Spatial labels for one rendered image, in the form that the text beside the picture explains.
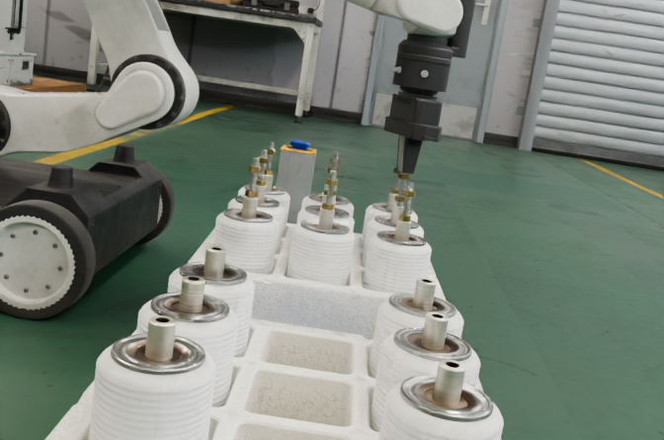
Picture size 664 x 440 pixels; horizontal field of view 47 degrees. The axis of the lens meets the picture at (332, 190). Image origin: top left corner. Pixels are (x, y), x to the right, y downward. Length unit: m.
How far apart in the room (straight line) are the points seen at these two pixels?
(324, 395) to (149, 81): 0.80
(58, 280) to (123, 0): 0.53
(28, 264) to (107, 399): 0.77
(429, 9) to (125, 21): 0.60
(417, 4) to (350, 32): 5.08
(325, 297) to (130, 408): 0.54
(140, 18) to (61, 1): 5.28
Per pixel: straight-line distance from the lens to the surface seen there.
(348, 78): 6.27
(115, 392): 0.62
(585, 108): 6.44
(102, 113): 1.48
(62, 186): 1.42
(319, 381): 0.82
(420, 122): 1.22
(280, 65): 6.31
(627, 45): 6.50
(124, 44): 1.51
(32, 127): 1.59
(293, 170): 1.53
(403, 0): 1.19
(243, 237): 1.13
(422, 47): 1.22
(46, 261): 1.37
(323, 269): 1.13
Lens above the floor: 0.51
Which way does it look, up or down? 10 degrees down
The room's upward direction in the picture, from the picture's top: 9 degrees clockwise
